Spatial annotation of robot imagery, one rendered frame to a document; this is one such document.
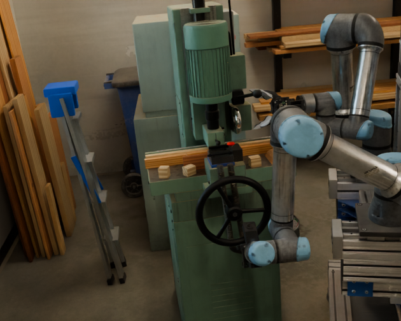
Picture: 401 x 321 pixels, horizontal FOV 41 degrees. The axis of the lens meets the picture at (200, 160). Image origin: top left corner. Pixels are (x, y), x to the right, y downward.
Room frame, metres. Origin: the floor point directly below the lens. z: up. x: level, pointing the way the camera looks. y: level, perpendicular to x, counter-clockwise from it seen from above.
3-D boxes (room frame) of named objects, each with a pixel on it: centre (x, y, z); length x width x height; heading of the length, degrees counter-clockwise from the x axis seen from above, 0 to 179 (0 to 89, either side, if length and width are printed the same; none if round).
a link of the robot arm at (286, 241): (1.48, -0.26, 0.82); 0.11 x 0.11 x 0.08; 4
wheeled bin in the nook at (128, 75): (4.05, 0.35, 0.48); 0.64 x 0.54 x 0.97; 94
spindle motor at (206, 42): (2.13, -0.07, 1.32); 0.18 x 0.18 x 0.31
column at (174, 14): (2.41, -0.03, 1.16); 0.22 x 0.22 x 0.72; 7
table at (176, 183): (2.02, -0.08, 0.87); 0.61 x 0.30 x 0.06; 97
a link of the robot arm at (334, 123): (1.98, -0.52, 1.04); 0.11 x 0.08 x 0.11; 54
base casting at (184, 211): (2.25, -0.05, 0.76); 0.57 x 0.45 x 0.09; 7
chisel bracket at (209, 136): (2.15, -0.07, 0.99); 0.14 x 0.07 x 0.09; 7
